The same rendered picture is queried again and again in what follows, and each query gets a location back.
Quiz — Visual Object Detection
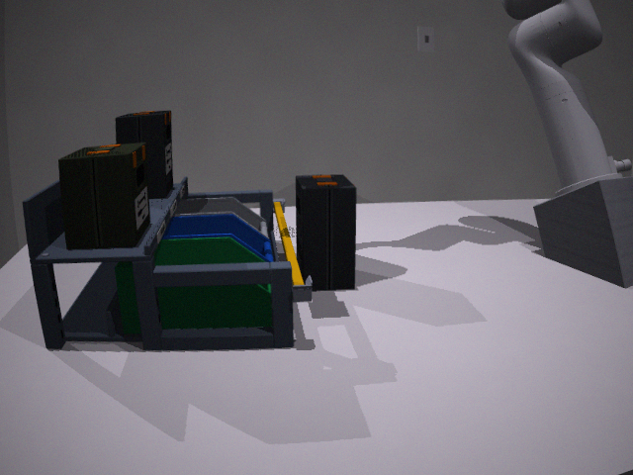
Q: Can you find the blue open bin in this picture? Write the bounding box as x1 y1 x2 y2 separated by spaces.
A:
162 214 274 262

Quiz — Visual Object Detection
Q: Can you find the green open bin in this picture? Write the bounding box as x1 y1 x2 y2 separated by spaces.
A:
115 237 272 333

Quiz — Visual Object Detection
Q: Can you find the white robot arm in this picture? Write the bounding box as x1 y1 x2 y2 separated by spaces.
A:
500 0 632 197

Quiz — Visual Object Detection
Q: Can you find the yellow bar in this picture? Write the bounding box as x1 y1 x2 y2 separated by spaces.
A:
274 202 305 285

